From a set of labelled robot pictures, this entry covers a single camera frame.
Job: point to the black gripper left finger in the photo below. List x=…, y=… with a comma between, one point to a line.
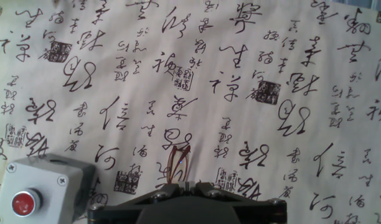
x=122, y=213

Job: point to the beige calligraphy print cloth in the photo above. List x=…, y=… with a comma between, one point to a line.
x=209, y=93

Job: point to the grey box flat red button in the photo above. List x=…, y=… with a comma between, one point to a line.
x=50, y=186

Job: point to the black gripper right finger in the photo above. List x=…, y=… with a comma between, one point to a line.
x=259, y=211

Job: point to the dark red framed glasses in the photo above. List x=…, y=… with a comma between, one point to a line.
x=173, y=168

